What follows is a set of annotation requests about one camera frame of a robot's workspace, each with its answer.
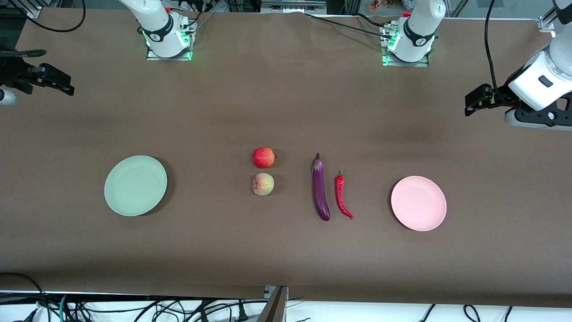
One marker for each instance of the orange background object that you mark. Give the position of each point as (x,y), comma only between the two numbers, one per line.
(377,5)

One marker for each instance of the brown table cloth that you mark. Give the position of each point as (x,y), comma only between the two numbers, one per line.
(286,112)

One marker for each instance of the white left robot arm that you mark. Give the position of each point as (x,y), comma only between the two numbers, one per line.
(420,27)

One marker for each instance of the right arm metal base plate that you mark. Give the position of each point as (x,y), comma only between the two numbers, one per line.
(188,53)

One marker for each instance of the grey metal rail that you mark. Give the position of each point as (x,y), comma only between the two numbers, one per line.
(292,5)

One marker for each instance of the pale green plate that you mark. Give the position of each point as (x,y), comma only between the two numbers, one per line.
(135,185)

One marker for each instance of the red apple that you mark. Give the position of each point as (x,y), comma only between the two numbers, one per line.
(263,158)

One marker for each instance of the aluminium profile post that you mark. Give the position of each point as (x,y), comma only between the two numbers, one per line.
(275,306)

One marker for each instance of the silver table corner bracket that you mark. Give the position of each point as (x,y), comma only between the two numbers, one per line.
(547,24)
(31,11)

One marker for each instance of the purple eggplant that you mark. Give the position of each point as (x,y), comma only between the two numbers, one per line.
(321,192)

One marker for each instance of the red chili pepper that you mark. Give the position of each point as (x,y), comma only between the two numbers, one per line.
(340,192)

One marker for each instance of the pink plate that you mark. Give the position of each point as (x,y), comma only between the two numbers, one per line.
(418,203)

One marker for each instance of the yellow pink peach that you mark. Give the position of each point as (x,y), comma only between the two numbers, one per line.
(262,184)

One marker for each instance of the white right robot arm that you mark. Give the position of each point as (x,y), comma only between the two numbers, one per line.
(156,22)

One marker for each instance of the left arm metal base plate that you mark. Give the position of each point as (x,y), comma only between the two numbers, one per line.
(422,64)

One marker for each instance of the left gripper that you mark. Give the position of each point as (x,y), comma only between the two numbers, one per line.
(501,97)

